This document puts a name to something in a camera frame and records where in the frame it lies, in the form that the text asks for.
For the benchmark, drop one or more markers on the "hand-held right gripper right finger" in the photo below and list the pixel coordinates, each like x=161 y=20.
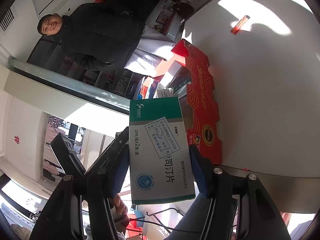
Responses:
x=200 y=175

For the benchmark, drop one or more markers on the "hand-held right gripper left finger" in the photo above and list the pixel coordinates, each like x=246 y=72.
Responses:
x=120 y=170

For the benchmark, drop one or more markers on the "green white medicine box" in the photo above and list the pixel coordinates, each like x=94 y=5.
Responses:
x=160 y=155

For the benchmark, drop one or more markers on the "red cardboard box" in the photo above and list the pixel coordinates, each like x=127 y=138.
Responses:
x=202 y=100

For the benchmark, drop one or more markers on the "person's left hand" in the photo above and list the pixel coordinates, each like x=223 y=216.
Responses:
x=120 y=205

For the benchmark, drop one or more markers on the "black angular object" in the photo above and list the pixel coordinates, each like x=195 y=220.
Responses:
x=67 y=152

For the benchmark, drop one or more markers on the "person's grey trouser leg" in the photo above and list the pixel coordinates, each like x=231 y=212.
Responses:
x=190 y=220

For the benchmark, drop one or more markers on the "thin red white carton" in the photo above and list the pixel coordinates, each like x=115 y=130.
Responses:
x=240 y=25

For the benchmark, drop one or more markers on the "dark red bag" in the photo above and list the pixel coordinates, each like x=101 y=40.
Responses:
x=184 y=10

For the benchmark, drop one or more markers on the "ceiling air vent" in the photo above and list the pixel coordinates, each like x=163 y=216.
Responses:
x=7 y=20

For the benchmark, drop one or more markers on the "red wall ornament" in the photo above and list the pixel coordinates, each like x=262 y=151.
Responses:
x=17 y=140

